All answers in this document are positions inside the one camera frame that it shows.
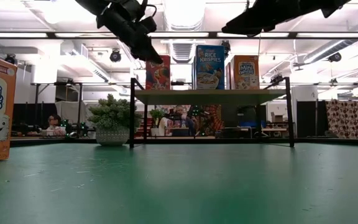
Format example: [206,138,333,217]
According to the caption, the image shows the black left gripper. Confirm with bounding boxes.
[96,0,163,65]

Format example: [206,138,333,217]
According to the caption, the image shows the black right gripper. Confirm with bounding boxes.
[221,0,352,37]

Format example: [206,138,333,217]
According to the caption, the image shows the red Froot Loops cereal box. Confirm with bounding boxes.
[145,55,172,90]

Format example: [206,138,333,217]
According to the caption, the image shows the small plant in white pot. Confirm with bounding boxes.
[149,108,164,137]

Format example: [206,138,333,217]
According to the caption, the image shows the person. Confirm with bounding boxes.
[162,105,198,138]
[44,113,67,137]

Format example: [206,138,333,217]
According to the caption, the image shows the green potted plant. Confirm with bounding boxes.
[88,93,142,147]

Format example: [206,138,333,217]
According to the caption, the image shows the orange patterned tapestry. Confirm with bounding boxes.
[197,104,225,136]

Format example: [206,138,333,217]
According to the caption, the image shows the white cloth cover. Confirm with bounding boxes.
[54,100,90,125]

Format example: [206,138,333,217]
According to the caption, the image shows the cardboard box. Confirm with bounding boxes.
[270,111,286,124]

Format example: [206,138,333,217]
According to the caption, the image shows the background robot with green lights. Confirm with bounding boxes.
[57,119,90,138]

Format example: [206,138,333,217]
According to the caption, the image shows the brown patterned curtain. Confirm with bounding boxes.
[325,98,358,139]

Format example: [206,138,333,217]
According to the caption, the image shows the green table mat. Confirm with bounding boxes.
[0,142,358,224]

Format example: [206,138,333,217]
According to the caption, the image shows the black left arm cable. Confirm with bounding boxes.
[140,0,158,20]

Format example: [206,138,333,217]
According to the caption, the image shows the white ceiling air duct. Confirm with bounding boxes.
[162,0,208,65]

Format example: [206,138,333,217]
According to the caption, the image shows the wooden shelf with black frame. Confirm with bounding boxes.
[130,77,295,149]

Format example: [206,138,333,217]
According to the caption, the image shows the black table frame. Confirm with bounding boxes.
[9,136,358,147]

